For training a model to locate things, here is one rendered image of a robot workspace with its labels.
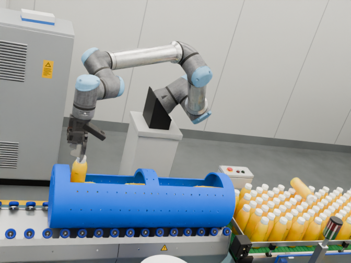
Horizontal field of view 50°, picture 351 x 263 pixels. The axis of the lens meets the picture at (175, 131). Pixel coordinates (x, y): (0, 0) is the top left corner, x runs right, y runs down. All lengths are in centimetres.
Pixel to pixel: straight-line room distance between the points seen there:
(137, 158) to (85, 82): 122
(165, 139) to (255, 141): 318
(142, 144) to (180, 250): 87
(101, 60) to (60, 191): 58
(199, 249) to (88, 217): 64
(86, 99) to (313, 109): 474
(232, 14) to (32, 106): 264
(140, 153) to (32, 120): 112
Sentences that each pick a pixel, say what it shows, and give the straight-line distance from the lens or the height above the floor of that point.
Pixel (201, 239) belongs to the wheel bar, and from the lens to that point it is 204.
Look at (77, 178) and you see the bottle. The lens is 175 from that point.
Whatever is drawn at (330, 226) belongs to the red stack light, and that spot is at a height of 123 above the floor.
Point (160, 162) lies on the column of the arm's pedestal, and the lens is 270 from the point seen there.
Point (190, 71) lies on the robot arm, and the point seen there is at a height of 167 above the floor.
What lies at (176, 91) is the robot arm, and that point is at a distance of 257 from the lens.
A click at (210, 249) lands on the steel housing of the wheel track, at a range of 209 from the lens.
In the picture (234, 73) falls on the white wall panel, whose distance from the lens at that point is 505.
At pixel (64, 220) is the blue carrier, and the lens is 173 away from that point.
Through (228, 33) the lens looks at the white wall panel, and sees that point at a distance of 484.
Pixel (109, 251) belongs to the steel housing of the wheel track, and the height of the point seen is 87.
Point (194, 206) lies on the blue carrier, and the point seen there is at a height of 114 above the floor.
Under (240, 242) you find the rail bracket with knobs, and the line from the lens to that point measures 199.
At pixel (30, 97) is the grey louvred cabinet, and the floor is 89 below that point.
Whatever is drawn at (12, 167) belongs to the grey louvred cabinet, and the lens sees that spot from 360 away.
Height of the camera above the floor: 218
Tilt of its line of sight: 24 degrees down
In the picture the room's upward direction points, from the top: 15 degrees clockwise
